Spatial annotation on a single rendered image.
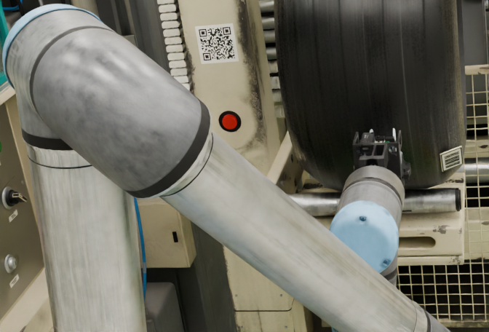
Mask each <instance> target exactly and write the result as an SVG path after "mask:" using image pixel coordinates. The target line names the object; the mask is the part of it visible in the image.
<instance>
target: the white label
mask: <svg viewBox="0 0 489 332"><path fill-rule="evenodd" d="M440 161H441V167H442V172H443V171H446V170H449V169H451V168H453V167H457V166H459V165H462V164H463V163H464V159H463V152H462V146H459V147H456V148H454V149H451V150H449V151H446V152H443V153H441V154H440Z"/></svg>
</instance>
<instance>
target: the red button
mask: <svg viewBox="0 0 489 332"><path fill-rule="evenodd" d="M222 123H223V126H224V127H225V128H226V129H230V130H231V129H234V128H235V127H236V125H237V119H236V117H235V116H234V115H232V114H227V115H225V116H224V118H223V120H222Z"/></svg>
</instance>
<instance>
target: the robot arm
mask: <svg viewBox="0 0 489 332"><path fill-rule="evenodd" d="M2 60H3V66H4V73H5V76H6V78H7V81H8V82H9V84H10V85H11V87H12V88H13V89H14V90H15V93H16V98H17V107H18V111H19V117H20V126H21V130H22V136H23V141H24V143H25V144H26V147H27V152H28V162H29V167H30V172H31V181H32V187H33V196H34V201H35V206H36V216H37V221H38V226H39V235H40V240H41V250H42V255H43V260H44V270H45V275H46V280H47V289H48V294H49V304H50V309H51V314H52V324H53V328H54V332H147V328H146V314H145V307H144V298H143V284H142V277H141V269H140V255H139V247H138V233H137V225H136V217H135V203H134V198H137V199H153V198H155V197H160V198H161V199H163V200H164V201H165V202H166V203H167V204H169V205H170V206H172V207H173V208H175V209H176V210H177V211H178V212H179V213H181V214H182V215H184V216H185V217H187V219H189V220H190V221H192V222H193V223H194V224H196V225H197V226H198V227H199V228H201V229H202V230H204V231H205V232H206V233H208V234H209V235H210V236H211V237H213V238H214V239H216V240H217V241H218V242H219V243H221V244H222V245H224V246H225V247H226V248H228V249H229V250H230V251H231V252H233V253H234V254H236V255H237V256H238V257H240V258H241V259H242V260H243V261H245V262H246V263H248V264H249V265H250V266H251V267H253V268H254V269H256V270H257V271H258V272H260V273H261V274H262V275H263V276H265V277H266V278H268V279H269V280H270V281H272V282H273V283H274V284H275V285H277V286H278V287H280V288H281V289H282V290H283V291H285V292H286V293H288V294H289V295H290V296H292V297H293V298H294V299H295V300H297V301H298V302H300V303H301V304H302V305H304V306H305V307H306V308H307V309H309V310H310V311H312V312H313V313H314V314H315V315H317V316H318V317H320V318H321V319H322V320H324V321H325V322H326V323H327V324H329V325H330V326H331V328H332V332H451V331H449V330H448V329H447V328H446V327H445V326H444V325H442V324H441V323H440V322H439V321H437V320H436V319H435V318H434V317H432V316H431V315H430V314H429V313H428V312H427V311H426V310H425V309H424V308H422V307H421V306H420V305H418V304H417V303H416V302H414V301H412V300H410V299H409V298H408V297H407V296H406V295H404V294H403V293H402V292H400V291H399V290H398V289H397V287H396V283H397V257H398V245H399V227H400V221H401V217H402V210H403V205H404V198H405V190H404V187H403V186H404V185H405V181H406V180H410V177H409V176H410V174H411V168H410V163H409V162H406V161H405V160H404V159H403V153H402V152H401V147H402V136H401V130H399V133H398V137H397V141H396V133H395V129H394V128H393V137H386V138H385V136H379V135H377V136H376V137H375V136H374V132H373V129H371V130H370V132H369V133H363V134H362V138H361V140H359V135H358V132H356V135H355V137H354V141H353V144H352V147H353V155H354V172H353V173H352V174H351V175H350V176H349V177H348V178H347V180H346V182H345V184H344V188H343V191H342V195H341V198H340V199H337V201H336V203H337V205H338V208H337V210H336V213H335V217H334V219H333V221H332V223H331V225H330V230H328V229H327V228H325V227H324V226H323V225H322V224H321V223H320V222H318V220H317V219H315V218H314V217H313V216H312V215H310V214H309V213H308V212H307V211H306V210H304V209H303V208H302V207H301V206H300V205H299V204H298V203H297V202H295V201H294V200H293V199H292V198H290V197H289V196H288V195H287V194H286V193H284V192H283V191H282V190H281V189H280V188H279V187H278V186H277V185H275V184H274V183H273V182H272V181H270V180H269V179H268V178H267V177H266V176H265V175H264V174H262V173H261V172H260V171H259V170H258V169H257V168H255V167H254V166H253V165H252V164H250V163H249V162H248V161H247V160H246V159H245V158H244V157H243V156H242V155H240V154H239V153H238V152H237V151H235V150H234V149H233V148H232V147H231V146H229V145H228V144H227V142H225V141H224V140H223V139H222V138H220V137H219V136H218V135H217V134H215V133H214V132H213V131H212V116H211V113H210V110H209V109H208V107H207V106H206V105H205V104H204V103H203V102H201V101H200V99H198V98H197V97H196V96H195V95H194V94H193V93H191V92H190V91H189V90H188V89H186V88H185V87H184V86H183V85H182V84H181V83H180V82H179V81H178V80H177V79H175V78H174V77H173V76H171V75H170V74H169V73H168V72H166V71H165V70H164V69H163V68H162V67H161V66H160V65H158V64H157V63H156V62H154V61H153V60H152V59H150V57H148V56H147V55H146V54H144V53H143V52H142V51H140V50H139V49H138V48H137V47H136V46H134V45H133V44H131V43H130V42H129V41H127V40H126V39H125V38H124V37H122V36H120V35H118V33H116V32H115V31H113V30H112V29H110V28H109V27H108V26H107V25H105V24H104V23H103V22H102V21H101V20H100V19H99V18H98V17H97V16H96V15H94V14H92V13H91V12H89V11H87V10H85V9H81V8H77V7H74V6H71V5H67V4H49V5H45V6H42V7H38V8H36V9H33V10H32V11H30V12H28V13H27V14H25V15H24V16H22V17H21V18H20V19H19V20H18V21H17V22H16V23H15V24H14V26H13V27H12V29H11V30H10V32H9V33H8V35H7V38H6V40H5V43H4V47H3V53H2Z"/></svg>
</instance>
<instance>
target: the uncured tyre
mask: <svg viewBox="0 0 489 332"><path fill-rule="evenodd" d="M274 31H275V43H276V53H277V68H278V74H279V86H280V91H281V96H282V104H283V109H284V113H285V119H286V123H287V129H288V132H289V135H290V140H291V143H292V145H293V149H294V152H295V155H296V157H297V159H298V161H299V163H300V165H301V167H302V168H303V169H304V170H305V171H306V172H307V173H309V174H310V175H311V176H312V177H313V178H315V179H316V180H317V181H318V182H320V183H321V184H322V185H323V186H324V187H325V188H329V189H335V190H338V191H343V188H344V184H345V182H346V180H347V178H348V177H349V176H350V175H351V174H352V173H353V172H354V155H353V147H352V144H353V141H354V137H355V135H356V132H358V135H359V140H361V138H362V134H363V133H369V132H370V130H371V129H373V132H374V136H375V137H376V136H377V135H379V136H385V138H386V137H393V128H394V129H395V133H396V141H397V137H398V133H399V130H401V136H402V147H401V152H402V153H403V159H404V160H405V161H406V162H409V163H410V168H411V174H410V176H409V177H410V180H406V181H405V185H404V186H403V187H404V189H428V188H431V187H433V186H437V185H440V184H443V183H444V182H446V180H447V179H449V178H450V177H451V176H452V175H453V174H454V173H455V172H456V171H457V170H458V169H459V168H460V167H461V166H462V165H463V164H462V165H459V166H457V167H453V168H451V169H449V170H446V171H443V172H442V167H441V161H440V154H441V153H443V152H446V151H449V150H451V149H454V148H456V147H459V146H462V152H463V158H464V152H465V146H466V134H467V123H466V78H465V61H464V33H463V19H462V6H461V0H274Z"/></svg>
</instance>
